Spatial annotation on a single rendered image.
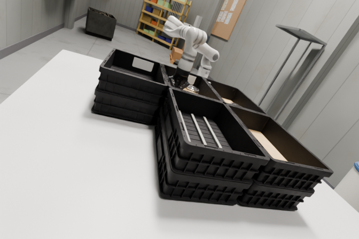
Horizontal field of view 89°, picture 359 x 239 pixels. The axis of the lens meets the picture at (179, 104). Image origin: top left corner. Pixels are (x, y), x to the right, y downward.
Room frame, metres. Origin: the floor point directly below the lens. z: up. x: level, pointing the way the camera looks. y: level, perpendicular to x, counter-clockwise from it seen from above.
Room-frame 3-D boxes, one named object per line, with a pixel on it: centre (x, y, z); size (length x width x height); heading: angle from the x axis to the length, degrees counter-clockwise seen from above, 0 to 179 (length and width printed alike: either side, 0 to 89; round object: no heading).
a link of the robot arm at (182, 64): (0.98, 0.06, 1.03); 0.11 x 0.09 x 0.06; 19
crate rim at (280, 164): (0.74, -0.41, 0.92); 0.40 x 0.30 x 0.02; 19
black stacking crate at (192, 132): (0.65, -0.13, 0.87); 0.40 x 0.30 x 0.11; 19
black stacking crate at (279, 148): (0.74, -0.41, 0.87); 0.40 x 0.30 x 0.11; 19
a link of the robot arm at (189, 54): (0.95, 0.06, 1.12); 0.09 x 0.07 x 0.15; 125
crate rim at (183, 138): (0.65, -0.13, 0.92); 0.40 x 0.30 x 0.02; 19
